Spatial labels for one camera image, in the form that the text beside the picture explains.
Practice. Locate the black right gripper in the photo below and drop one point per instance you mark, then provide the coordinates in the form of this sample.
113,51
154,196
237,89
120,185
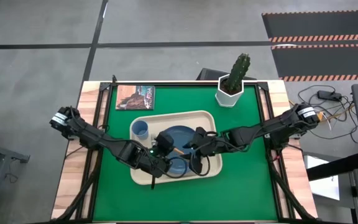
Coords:
213,145

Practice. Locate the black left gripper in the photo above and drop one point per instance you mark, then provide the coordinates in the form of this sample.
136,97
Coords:
154,163

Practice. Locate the blue round plate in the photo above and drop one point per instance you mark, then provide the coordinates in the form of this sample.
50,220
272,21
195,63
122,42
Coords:
182,133

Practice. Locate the light blue plastic cup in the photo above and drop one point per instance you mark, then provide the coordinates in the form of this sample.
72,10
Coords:
140,129

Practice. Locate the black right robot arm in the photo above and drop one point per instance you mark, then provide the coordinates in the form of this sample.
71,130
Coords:
269,127

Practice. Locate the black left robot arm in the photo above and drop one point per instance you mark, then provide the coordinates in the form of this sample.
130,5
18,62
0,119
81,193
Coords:
89,135

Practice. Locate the cream plastic tray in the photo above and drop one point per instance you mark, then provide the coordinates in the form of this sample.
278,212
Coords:
141,174

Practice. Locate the green table mat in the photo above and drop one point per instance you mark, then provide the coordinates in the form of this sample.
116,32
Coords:
244,193

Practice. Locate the white hexagonal plant pot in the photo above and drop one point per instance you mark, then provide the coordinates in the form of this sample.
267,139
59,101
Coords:
227,99

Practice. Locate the Acadia picture book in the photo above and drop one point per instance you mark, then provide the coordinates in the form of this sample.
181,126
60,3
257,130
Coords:
135,97

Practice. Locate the black chair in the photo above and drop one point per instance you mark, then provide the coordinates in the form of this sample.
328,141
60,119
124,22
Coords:
208,74

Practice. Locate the green cactus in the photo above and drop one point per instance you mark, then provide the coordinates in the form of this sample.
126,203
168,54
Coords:
239,71

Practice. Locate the black diagonal beam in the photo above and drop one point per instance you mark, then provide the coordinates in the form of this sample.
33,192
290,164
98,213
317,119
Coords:
334,168

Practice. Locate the black power adapter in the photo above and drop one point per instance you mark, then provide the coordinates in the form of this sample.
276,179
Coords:
329,95

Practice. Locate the black hazard striped floor mat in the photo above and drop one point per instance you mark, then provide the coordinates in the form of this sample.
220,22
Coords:
325,62
319,23

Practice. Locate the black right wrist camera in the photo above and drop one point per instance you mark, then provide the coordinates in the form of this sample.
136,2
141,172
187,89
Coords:
200,133

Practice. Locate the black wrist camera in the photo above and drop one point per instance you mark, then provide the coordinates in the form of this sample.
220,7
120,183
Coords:
165,141
200,133

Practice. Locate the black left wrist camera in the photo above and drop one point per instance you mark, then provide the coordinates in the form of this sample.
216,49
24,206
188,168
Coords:
165,141

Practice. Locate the black aluminium table frame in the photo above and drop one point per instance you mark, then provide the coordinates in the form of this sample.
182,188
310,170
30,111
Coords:
182,83

